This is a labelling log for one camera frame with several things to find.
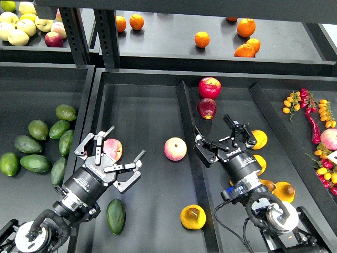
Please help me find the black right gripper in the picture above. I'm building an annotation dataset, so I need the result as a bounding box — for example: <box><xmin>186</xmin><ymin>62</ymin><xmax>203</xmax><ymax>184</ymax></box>
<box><xmin>193</xmin><ymin>114</ymin><xmax>262</xmax><ymax>184</ymax></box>

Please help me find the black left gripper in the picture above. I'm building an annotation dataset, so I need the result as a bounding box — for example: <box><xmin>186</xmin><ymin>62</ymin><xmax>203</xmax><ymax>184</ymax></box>
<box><xmin>64</xmin><ymin>125</ymin><xmax>146</xmax><ymax>206</ymax></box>

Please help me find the dark green avocado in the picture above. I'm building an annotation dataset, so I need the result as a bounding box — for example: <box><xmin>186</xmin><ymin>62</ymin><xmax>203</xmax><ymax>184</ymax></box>
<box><xmin>106</xmin><ymin>198</ymin><xmax>126</xmax><ymax>235</ymax></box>

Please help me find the yellow pear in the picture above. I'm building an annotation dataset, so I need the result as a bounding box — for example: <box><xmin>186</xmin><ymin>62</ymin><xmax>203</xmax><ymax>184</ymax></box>
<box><xmin>180</xmin><ymin>205</ymin><xmax>206</xmax><ymax>230</ymax></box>
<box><xmin>254</xmin><ymin>154</ymin><xmax>267</xmax><ymax>176</ymax></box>
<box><xmin>260</xmin><ymin>179</ymin><xmax>276</xmax><ymax>193</ymax></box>
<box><xmin>274</xmin><ymin>181</ymin><xmax>295</xmax><ymax>203</ymax></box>
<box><xmin>252</xmin><ymin>130</ymin><xmax>268</xmax><ymax>150</ymax></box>

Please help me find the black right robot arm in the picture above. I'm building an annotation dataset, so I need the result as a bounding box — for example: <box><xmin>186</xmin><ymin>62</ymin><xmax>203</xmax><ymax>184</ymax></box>
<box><xmin>193</xmin><ymin>114</ymin><xmax>332</xmax><ymax>252</ymax></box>

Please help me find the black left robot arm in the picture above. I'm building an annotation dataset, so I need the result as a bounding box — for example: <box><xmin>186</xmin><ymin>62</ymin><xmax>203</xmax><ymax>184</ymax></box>
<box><xmin>1</xmin><ymin>131</ymin><xmax>145</xmax><ymax>252</ymax></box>

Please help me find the yellow pear top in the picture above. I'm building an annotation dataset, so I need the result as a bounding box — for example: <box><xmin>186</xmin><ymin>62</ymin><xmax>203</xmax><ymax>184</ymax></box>
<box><xmin>252</xmin><ymin>130</ymin><xmax>268</xmax><ymax>150</ymax></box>

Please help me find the dark avocado lower right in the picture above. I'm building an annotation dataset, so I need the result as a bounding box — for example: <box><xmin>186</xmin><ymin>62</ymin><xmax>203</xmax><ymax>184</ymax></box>
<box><xmin>51</xmin><ymin>157</ymin><xmax>67</xmax><ymax>186</ymax></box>

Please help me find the green avocado upper middle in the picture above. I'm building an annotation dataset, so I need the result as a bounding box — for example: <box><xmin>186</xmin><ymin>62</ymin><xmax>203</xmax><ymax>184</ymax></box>
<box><xmin>49</xmin><ymin>120</ymin><xmax>71</xmax><ymax>140</ymax></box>

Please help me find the green avocado lower middle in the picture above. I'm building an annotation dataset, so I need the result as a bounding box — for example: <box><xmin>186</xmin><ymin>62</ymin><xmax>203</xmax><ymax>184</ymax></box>
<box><xmin>19</xmin><ymin>154</ymin><xmax>52</xmax><ymax>173</ymax></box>

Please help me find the green avocado top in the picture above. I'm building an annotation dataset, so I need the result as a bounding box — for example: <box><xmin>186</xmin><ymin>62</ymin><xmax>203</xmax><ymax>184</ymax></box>
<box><xmin>55</xmin><ymin>104</ymin><xmax>77</xmax><ymax>122</ymax></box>

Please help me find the green avocado upper left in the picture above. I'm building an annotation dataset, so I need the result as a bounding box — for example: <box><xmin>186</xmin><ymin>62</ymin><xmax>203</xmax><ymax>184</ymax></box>
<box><xmin>28</xmin><ymin>119</ymin><xmax>49</xmax><ymax>141</ymax></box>

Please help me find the light green avocado far left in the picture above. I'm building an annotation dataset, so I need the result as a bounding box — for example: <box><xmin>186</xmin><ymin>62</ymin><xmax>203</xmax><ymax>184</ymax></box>
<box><xmin>1</xmin><ymin>152</ymin><xmax>20</xmax><ymax>177</ymax></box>

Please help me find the pink apple left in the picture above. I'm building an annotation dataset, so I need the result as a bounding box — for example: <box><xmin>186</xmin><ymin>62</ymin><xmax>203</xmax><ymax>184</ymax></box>
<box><xmin>103</xmin><ymin>138</ymin><xmax>123</xmax><ymax>161</ymax></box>

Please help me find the pink apple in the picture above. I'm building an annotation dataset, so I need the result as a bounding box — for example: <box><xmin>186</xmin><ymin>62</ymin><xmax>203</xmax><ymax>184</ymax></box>
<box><xmin>103</xmin><ymin>138</ymin><xmax>123</xmax><ymax>161</ymax></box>
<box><xmin>164</xmin><ymin>137</ymin><xmax>187</xmax><ymax>161</ymax></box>

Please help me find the dark red apple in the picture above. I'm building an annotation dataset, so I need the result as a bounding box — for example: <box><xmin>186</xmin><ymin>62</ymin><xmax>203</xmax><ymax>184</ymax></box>
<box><xmin>197</xmin><ymin>98</ymin><xmax>217</xmax><ymax>120</ymax></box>

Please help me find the pink apple centre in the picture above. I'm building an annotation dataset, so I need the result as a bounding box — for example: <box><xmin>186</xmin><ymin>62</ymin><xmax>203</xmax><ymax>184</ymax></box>
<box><xmin>164</xmin><ymin>137</ymin><xmax>187</xmax><ymax>161</ymax></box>

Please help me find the bright red apple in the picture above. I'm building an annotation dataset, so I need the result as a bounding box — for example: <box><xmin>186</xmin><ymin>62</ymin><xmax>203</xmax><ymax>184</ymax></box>
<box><xmin>198</xmin><ymin>77</ymin><xmax>222</xmax><ymax>100</ymax></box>

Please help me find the orange cherry tomato bunch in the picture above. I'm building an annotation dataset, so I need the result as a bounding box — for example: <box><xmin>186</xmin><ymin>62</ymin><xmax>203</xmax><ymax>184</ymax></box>
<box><xmin>282</xmin><ymin>91</ymin><xmax>301</xmax><ymax>121</ymax></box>

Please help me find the black middle divided tray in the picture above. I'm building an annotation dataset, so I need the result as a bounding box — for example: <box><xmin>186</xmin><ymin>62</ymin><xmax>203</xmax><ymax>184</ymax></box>
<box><xmin>68</xmin><ymin>70</ymin><xmax>336</xmax><ymax>252</ymax></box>

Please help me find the black left tray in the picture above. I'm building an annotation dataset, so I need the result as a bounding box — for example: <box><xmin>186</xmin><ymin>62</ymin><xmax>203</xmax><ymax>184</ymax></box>
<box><xmin>1</xmin><ymin>62</ymin><xmax>94</xmax><ymax>226</ymax></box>

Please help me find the red chili pepper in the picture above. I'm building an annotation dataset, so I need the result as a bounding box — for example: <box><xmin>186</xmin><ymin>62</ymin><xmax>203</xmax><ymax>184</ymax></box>
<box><xmin>305</xmin><ymin>108</ymin><xmax>321</xmax><ymax>144</ymax></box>

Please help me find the orange front right shelf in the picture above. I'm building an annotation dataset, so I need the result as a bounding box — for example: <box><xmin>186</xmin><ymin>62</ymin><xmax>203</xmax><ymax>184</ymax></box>
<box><xmin>234</xmin><ymin>44</ymin><xmax>255</xmax><ymax>57</ymax></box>

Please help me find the red cherry tomato bunch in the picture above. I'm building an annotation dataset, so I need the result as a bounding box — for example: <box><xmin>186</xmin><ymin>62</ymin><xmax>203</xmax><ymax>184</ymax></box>
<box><xmin>300</xmin><ymin>89</ymin><xmax>318</xmax><ymax>114</ymax></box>

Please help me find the orange small right shelf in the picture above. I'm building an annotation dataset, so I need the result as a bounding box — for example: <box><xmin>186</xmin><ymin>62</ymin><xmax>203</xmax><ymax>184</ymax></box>
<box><xmin>246</xmin><ymin>38</ymin><xmax>261</xmax><ymax>54</ymax></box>

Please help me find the orange centre shelf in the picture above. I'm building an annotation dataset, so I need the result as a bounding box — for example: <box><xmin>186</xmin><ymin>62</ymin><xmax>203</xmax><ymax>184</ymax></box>
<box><xmin>194</xmin><ymin>31</ymin><xmax>210</xmax><ymax>48</ymax></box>

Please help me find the pink apple right edge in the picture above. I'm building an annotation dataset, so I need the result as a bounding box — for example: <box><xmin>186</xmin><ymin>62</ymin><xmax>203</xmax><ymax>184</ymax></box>
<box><xmin>320</xmin><ymin>128</ymin><xmax>336</xmax><ymax>151</ymax></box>

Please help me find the mixed cherry tomatoes lower right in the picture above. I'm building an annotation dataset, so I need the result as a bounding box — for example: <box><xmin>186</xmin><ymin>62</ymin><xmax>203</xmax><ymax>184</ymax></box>
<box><xmin>306</xmin><ymin>143</ymin><xmax>336</xmax><ymax>197</ymax></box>

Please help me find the white label card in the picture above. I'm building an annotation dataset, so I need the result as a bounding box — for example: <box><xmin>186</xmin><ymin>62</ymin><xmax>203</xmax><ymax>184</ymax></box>
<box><xmin>326</xmin><ymin>150</ymin><xmax>337</xmax><ymax>164</ymax></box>

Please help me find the large orange right shelf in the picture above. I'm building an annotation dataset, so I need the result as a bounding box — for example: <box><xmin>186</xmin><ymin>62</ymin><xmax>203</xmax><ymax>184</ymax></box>
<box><xmin>236</xmin><ymin>18</ymin><xmax>256</xmax><ymax>37</ymax></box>

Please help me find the red apple on shelf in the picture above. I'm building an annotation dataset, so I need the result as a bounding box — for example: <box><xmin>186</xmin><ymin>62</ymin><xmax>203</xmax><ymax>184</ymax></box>
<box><xmin>44</xmin><ymin>32</ymin><xmax>64</xmax><ymax>47</ymax></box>

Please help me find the green avocado by tray wall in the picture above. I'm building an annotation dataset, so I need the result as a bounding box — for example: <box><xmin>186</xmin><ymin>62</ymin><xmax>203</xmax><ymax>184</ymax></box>
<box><xmin>58</xmin><ymin>130</ymin><xmax>74</xmax><ymax>157</ymax></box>

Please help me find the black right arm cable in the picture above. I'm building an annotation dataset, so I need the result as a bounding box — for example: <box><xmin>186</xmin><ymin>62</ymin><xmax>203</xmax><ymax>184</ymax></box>
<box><xmin>214</xmin><ymin>200</ymin><xmax>256</xmax><ymax>253</ymax></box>

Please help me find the orange tomato string right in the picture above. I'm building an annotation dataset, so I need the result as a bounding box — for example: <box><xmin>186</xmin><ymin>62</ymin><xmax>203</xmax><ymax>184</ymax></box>
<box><xmin>318</xmin><ymin>99</ymin><xmax>337</xmax><ymax>129</ymax></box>

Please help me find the black shelf upright post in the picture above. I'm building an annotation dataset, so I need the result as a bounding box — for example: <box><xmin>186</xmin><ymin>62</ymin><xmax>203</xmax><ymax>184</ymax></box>
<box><xmin>59</xmin><ymin>7</ymin><xmax>121</xmax><ymax>69</ymax></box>

